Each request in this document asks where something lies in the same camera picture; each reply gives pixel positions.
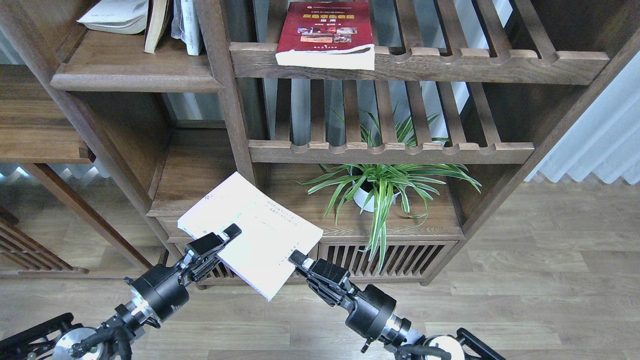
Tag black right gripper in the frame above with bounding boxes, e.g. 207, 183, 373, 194
288, 250, 398, 343

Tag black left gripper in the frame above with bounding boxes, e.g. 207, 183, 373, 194
127, 223, 242, 323

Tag white lavender book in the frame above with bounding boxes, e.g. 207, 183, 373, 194
177, 172, 323, 301

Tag yellow green book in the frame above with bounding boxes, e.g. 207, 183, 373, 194
77, 0, 149, 35

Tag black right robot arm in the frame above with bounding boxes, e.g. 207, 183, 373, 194
289, 250, 504, 360

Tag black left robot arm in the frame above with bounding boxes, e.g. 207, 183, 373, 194
1, 224, 242, 360

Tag white plant pot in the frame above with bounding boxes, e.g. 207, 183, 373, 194
352, 180, 401, 213

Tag dark wooden bookshelf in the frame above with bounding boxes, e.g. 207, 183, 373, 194
1, 0, 639, 285

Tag green spider plant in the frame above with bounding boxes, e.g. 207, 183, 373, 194
296, 102, 483, 274

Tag red cover book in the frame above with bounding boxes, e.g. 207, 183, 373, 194
275, 1, 375, 71

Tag tan upright book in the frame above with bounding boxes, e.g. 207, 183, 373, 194
143, 0, 173, 54

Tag white curtain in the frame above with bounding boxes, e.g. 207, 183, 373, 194
525, 54, 640, 185

